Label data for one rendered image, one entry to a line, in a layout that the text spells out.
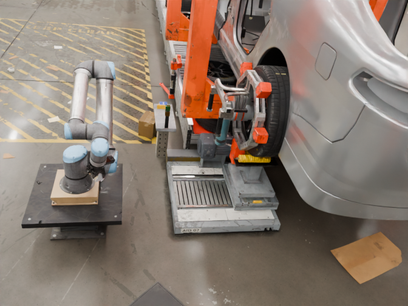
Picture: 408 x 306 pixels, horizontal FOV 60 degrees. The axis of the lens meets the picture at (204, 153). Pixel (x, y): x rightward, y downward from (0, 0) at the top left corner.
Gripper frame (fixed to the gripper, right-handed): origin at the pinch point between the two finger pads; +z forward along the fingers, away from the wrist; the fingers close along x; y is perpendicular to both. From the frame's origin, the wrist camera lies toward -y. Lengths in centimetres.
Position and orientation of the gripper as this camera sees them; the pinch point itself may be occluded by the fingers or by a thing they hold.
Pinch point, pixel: (98, 175)
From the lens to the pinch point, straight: 228.1
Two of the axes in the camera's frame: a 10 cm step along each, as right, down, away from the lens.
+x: 6.6, 7.2, -2.0
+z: -3.2, 5.1, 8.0
